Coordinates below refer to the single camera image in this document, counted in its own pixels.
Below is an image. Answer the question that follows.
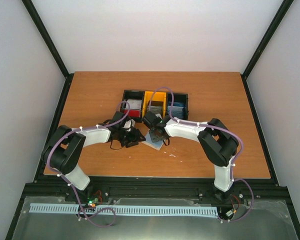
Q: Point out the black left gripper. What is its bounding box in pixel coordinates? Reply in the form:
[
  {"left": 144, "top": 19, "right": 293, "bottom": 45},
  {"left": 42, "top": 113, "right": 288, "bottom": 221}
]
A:
[{"left": 117, "top": 128, "right": 145, "bottom": 149}]

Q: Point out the beige card holder wallet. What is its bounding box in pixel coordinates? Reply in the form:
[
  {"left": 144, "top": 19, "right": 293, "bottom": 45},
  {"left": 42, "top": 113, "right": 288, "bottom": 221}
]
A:
[{"left": 142, "top": 130, "right": 164, "bottom": 151}]

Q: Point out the black card bin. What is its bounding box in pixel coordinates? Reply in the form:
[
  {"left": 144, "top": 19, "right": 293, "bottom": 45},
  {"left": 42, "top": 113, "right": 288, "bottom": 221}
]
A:
[
  {"left": 165, "top": 92, "right": 189, "bottom": 120},
  {"left": 120, "top": 90, "right": 145, "bottom": 123}
]

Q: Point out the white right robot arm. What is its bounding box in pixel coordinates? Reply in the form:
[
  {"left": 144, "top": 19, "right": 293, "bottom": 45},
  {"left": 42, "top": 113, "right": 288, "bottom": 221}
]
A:
[{"left": 142, "top": 112, "right": 244, "bottom": 193}]

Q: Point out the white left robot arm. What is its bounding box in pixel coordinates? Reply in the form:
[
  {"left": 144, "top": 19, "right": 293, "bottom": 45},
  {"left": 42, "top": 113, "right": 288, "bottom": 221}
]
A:
[{"left": 41, "top": 111, "right": 146, "bottom": 202}]

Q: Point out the grey card stack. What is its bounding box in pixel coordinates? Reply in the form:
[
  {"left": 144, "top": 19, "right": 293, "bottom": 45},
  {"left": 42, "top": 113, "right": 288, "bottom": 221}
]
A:
[{"left": 146, "top": 100, "right": 164, "bottom": 115}]

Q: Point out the red and white card stack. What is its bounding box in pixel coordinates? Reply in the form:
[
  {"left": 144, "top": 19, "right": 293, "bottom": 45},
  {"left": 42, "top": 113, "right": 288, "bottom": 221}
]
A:
[{"left": 123, "top": 99, "right": 142, "bottom": 118}]

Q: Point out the blue card stack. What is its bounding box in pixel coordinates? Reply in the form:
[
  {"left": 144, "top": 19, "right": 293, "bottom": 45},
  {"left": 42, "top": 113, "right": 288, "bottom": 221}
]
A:
[{"left": 167, "top": 101, "right": 186, "bottom": 119}]

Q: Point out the yellow middle card bin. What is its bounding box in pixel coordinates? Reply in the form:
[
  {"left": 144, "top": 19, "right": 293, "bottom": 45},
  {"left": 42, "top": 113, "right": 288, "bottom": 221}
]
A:
[{"left": 140, "top": 91, "right": 167, "bottom": 118}]

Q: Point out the metal front plate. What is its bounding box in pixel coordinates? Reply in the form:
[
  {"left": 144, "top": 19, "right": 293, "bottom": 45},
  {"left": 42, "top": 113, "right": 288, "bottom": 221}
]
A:
[{"left": 9, "top": 197, "right": 300, "bottom": 240}]

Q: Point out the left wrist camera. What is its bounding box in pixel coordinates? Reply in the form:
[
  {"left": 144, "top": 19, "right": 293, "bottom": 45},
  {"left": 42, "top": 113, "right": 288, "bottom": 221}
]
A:
[{"left": 123, "top": 119, "right": 136, "bottom": 131}]

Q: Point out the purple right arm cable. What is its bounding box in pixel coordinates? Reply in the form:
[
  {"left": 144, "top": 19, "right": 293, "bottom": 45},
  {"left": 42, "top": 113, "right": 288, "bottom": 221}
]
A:
[{"left": 147, "top": 86, "right": 255, "bottom": 223}]

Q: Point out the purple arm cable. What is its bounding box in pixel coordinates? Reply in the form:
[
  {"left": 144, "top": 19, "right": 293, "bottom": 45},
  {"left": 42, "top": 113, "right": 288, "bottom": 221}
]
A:
[
  {"left": 46, "top": 100, "right": 131, "bottom": 228},
  {"left": 147, "top": 86, "right": 255, "bottom": 223}
]

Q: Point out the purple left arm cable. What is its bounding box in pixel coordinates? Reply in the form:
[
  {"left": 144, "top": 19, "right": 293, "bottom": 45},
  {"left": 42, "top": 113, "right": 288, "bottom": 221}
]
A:
[{"left": 46, "top": 100, "right": 131, "bottom": 228}]

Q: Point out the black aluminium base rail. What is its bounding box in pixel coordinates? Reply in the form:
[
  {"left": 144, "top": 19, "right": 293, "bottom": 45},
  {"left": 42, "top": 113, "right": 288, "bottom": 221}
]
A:
[{"left": 22, "top": 174, "right": 290, "bottom": 208}]

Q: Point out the light blue cable duct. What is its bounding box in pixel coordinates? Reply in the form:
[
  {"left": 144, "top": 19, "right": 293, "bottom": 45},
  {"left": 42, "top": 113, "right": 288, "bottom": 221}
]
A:
[{"left": 28, "top": 203, "right": 218, "bottom": 218}]

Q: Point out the black left frame post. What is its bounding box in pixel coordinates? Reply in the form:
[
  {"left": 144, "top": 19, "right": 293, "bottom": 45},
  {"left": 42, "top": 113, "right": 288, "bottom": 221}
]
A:
[{"left": 22, "top": 0, "right": 70, "bottom": 79}]

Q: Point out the black frame post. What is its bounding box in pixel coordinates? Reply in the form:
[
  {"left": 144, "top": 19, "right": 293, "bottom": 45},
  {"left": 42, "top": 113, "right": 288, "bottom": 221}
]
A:
[
  {"left": 241, "top": 0, "right": 295, "bottom": 78},
  {"left": 22, "top": 0, "right": 70, "bottom": 79}
]

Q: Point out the black right frame post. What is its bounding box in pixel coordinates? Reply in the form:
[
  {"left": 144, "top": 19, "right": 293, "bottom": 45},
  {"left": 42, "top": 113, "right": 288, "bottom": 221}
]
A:
[{"left": 241, "top": 0, "right": 295, "bottom": 78}]

